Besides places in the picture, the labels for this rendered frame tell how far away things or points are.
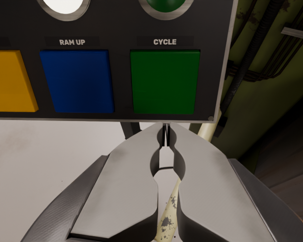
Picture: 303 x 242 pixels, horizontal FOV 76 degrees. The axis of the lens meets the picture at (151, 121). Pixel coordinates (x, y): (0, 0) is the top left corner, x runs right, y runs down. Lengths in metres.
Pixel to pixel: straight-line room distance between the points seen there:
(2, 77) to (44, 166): 1.17
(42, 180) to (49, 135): 0.31
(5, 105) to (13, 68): 0.05
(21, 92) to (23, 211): 1.17
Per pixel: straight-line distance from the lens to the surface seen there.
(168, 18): 0.22
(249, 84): 0.61
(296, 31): 0.49
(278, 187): 0.62
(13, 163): 1.55
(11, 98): 0.30
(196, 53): 0.22
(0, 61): 0.28
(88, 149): 1.36
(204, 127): 0.63
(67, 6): 0.24
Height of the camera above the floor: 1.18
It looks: 59 degrees down
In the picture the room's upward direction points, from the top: 4 degrees counter-clockwise
